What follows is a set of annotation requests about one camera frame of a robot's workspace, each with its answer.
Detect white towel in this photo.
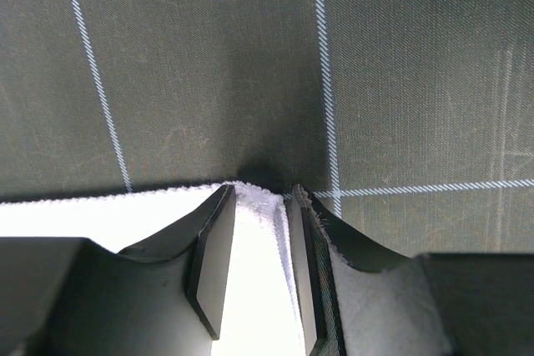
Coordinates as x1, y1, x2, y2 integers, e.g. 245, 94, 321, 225
1, 182, 305, 355

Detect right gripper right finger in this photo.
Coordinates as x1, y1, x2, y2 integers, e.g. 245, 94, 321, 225
288, 186, 533, 355

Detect black grid mat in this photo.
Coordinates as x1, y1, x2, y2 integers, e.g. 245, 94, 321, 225
1, 0, 533, 254

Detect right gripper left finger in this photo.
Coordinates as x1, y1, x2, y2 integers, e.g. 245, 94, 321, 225
1, 185, 236, 355

